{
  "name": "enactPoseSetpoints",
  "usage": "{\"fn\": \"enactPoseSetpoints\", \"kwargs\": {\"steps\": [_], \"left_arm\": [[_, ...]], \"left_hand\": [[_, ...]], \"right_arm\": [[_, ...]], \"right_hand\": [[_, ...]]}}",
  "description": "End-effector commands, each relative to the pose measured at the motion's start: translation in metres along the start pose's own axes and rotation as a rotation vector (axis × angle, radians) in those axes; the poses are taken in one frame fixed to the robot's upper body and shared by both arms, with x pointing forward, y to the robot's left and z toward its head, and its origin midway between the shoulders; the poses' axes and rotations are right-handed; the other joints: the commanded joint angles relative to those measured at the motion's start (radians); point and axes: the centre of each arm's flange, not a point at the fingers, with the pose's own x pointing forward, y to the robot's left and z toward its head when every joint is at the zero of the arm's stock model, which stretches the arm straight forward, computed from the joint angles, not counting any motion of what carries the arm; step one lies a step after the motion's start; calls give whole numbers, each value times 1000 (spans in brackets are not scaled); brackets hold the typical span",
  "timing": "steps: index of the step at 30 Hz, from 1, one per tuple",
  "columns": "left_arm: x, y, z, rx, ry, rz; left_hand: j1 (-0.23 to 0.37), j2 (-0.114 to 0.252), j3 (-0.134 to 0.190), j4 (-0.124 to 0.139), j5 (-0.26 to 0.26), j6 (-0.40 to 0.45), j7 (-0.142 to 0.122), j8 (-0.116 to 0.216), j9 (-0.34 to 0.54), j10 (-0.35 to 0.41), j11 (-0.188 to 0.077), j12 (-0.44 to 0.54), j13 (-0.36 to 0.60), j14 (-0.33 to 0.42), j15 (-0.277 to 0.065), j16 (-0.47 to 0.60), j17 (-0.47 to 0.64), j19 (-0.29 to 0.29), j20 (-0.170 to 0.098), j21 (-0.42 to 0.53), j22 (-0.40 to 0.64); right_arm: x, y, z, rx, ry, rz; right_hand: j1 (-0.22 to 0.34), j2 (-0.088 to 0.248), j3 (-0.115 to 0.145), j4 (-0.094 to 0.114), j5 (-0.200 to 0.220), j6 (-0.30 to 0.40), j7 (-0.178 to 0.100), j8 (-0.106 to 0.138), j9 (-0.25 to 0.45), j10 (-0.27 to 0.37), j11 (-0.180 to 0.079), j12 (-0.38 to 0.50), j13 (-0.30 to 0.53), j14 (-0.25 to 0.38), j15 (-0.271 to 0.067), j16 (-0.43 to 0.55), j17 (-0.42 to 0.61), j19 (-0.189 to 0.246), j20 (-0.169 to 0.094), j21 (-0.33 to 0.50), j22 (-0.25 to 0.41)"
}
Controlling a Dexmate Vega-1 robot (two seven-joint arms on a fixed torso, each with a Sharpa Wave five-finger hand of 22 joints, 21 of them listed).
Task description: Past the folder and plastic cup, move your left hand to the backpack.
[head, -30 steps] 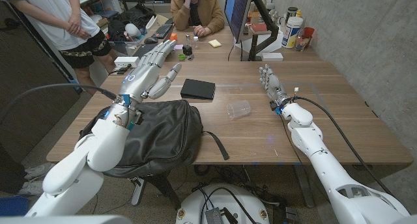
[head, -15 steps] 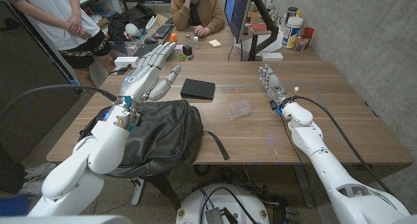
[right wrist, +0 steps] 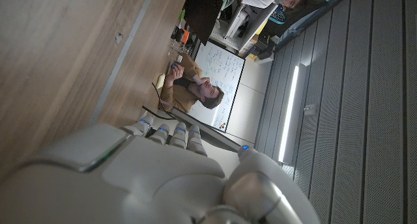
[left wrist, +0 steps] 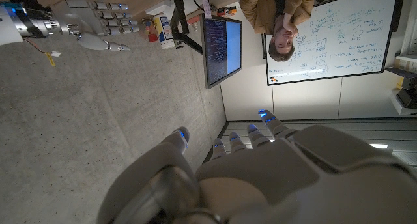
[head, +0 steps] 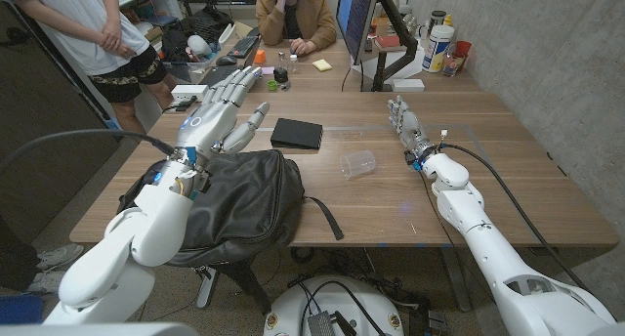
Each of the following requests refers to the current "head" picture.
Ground black leather backpack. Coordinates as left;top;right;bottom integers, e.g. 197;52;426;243
114;148;346;269

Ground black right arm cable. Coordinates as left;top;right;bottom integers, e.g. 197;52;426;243
437;129;590;292

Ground clear plastic bin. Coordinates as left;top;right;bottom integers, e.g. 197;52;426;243
165;57;217;85

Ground black keyboard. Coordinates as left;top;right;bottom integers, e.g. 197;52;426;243
228;34;260;60

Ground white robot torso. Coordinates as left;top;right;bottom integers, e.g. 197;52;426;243
0;321;199;336

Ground blue floor object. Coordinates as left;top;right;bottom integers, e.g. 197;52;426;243
0;294;44;325

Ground white wipes canister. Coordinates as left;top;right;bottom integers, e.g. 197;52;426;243
422;24;456;74

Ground white power strip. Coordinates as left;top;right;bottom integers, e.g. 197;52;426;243
170;84;211;104

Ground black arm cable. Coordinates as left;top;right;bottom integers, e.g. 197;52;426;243
0;128;178;174
437;129;590;292

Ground red book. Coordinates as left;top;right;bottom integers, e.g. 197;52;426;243
373;34;402;50

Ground clear glass tumbler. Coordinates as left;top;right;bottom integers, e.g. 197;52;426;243
441;51;465;78

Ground grey table leg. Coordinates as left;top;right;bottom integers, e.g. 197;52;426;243
441;246;473;313

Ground flat white box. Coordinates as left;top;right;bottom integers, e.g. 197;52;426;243
390;77;427;94

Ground person in tan jacket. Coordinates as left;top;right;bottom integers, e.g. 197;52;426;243
254;0;338;58

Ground dark partition panel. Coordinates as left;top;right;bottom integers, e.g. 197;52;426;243
0;0;123;242

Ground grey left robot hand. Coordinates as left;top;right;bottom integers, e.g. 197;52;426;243
176;65;271;162

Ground computer monitor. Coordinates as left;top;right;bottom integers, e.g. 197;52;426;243
336;0;381;66

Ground dark thermos cup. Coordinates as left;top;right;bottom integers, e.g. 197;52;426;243
427;10;448;34

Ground white table leg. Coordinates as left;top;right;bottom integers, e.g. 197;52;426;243
196;266;220;310

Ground clear plastic cup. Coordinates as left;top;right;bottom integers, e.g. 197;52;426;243
339;149;378;181

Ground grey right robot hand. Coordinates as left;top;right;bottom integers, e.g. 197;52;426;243
388;95;431;154

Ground black rectangular box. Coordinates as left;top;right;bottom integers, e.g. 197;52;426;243
270;117;324;150

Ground person in dark trousers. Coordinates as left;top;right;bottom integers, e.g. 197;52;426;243
0;214;85;294

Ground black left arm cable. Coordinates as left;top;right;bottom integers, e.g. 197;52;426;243
0;128;178;174

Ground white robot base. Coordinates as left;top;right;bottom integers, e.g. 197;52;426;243
263;275;405;336

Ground person in white t-shirt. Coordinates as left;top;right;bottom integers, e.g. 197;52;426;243
0;0;177;137

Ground black bag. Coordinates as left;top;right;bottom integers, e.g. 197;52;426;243
160;4;235;63

